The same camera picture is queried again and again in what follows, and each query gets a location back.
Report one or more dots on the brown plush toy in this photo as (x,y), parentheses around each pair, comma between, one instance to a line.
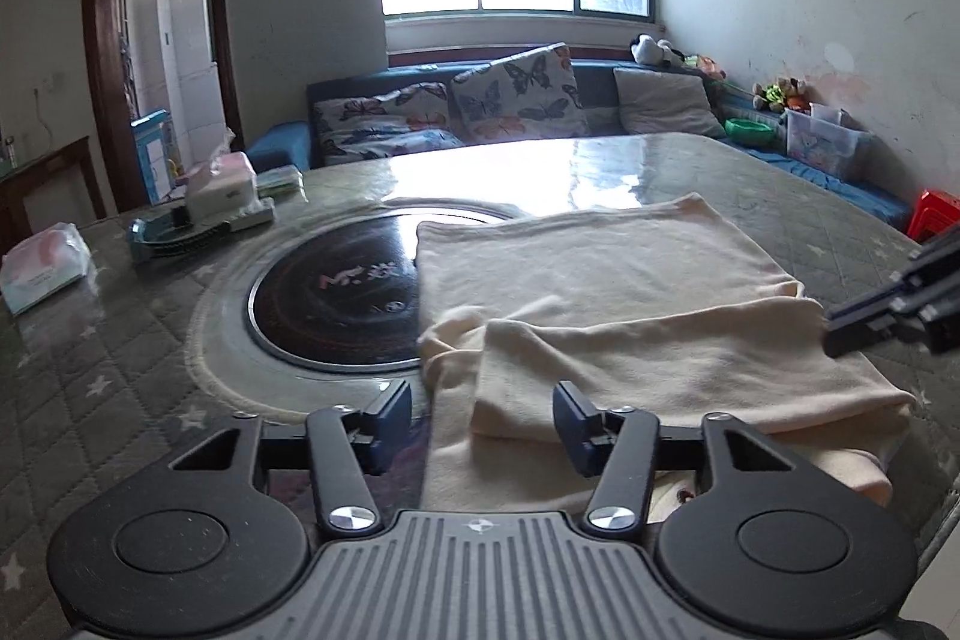
(784,94)

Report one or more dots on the white plastic tub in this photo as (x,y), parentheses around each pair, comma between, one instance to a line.
(825,113)

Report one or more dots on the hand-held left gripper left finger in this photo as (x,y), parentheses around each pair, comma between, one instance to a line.
(394,416)

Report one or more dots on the green bowl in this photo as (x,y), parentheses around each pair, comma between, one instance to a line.
(750,130)

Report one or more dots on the plain grey pillow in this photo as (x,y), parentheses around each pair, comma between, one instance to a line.
(664,100)

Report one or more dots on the clear plastic storage box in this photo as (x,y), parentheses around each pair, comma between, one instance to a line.
(821,149)

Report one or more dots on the dark wooden side table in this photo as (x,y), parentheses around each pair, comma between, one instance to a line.
(52,156)

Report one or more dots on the light blue cabinet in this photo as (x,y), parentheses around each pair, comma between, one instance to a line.
(154,160)

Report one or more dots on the blue corner sofa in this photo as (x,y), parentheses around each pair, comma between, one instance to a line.
(600,85)

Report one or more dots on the white tissue box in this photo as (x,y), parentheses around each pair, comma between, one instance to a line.
(221,194)

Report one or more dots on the red plastic stool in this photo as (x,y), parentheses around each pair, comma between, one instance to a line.
(937,212)

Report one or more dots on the dark wooden door frame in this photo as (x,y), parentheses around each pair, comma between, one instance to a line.
(97,48)

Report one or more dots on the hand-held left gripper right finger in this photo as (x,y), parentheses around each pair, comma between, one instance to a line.
(574,424)

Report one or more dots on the pink white tissue pack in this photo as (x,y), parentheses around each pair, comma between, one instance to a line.
(45,269)

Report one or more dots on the stack of green packets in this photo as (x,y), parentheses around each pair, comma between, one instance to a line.
(281,183)

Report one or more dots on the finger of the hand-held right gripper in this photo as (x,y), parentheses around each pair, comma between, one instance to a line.
(862,321)
(934,276)

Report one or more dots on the cream cloth garment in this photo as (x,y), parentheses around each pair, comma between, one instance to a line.
(637,280)

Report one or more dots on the black and white plush toy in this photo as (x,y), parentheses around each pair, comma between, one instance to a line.
(652,49)

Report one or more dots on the butterfly print pillow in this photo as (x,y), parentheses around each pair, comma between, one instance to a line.
(405,144)
(375,111)
(517,93)

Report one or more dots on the pink and green plush toy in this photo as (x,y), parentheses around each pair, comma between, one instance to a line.
(705,64)

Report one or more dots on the round black induction cooktop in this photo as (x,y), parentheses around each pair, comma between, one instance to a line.
(322,310)

